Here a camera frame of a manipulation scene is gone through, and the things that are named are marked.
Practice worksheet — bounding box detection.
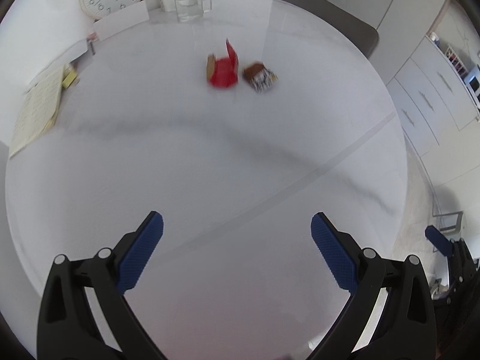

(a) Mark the white drawer cabinet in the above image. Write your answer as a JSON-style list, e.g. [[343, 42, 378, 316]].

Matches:
[[387, 37, 479, 156]]

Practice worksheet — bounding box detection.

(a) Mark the open yellow notebook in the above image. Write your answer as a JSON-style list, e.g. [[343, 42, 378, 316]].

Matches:
[[9, 65, 65, 158]]

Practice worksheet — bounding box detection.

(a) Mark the grey dining chair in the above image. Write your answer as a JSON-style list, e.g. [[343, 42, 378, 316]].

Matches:
[[284, 0, 379, 59]]

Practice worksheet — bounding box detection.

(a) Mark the yellow binder clip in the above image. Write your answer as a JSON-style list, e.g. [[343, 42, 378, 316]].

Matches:
[[62, 64, 78, 89]]

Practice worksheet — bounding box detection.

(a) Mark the brown patterned small carton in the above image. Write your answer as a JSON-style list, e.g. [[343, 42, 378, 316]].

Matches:
[[242, 62, 278, 93]]

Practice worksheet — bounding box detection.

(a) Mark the white paper sheet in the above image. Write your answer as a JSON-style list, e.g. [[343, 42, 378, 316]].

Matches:
[[27, 39, 89, 90]]

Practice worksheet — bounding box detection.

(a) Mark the red crumpled carton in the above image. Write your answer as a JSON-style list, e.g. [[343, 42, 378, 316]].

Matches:
[[206, 40, 239, 89]]

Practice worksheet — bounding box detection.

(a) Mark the white card box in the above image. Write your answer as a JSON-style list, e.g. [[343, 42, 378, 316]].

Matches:
[[93, 1, 150, 41]]

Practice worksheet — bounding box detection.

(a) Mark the clear glass mug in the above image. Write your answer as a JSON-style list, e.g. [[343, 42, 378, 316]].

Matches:
[[174, 0, 212, 23]]

